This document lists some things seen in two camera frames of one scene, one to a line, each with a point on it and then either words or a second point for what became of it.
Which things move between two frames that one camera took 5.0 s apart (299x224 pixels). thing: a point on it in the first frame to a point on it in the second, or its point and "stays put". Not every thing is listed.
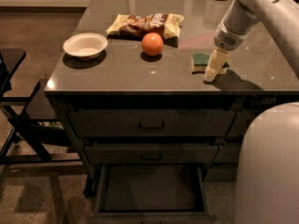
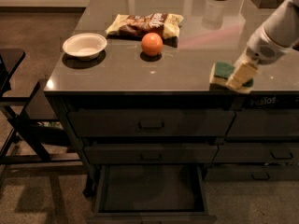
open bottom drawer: (151, 194) stays put
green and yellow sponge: (200, 62) to (221, 71)
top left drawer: (151, 123) stays put
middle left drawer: (150, 154) stays put
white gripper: (228, 37) to (263, 48)
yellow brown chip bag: (137, 26) stays put
